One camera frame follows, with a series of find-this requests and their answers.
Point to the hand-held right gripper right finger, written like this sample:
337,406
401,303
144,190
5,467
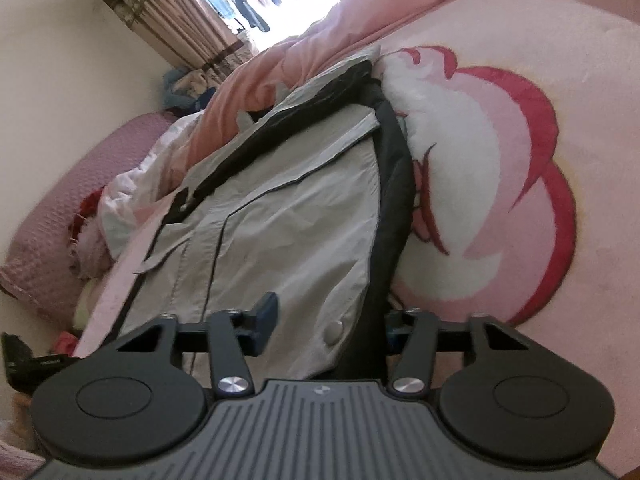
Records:
394,332

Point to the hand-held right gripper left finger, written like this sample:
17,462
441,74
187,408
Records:
266,310

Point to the grey and black jacket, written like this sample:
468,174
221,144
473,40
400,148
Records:
280,220

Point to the purple textured pillow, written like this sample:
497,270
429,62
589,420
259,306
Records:
55,200

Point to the red cloth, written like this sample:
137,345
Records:
91,210

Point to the white patterned cloth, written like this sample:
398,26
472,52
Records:
135,185

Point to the pink printed blanket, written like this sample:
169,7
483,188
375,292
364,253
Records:
500,160

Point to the blue stuffed toy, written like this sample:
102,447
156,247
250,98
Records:
182,91

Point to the pink quilt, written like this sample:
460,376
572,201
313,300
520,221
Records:
310,55

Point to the striped brown curtain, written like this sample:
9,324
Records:
170,20

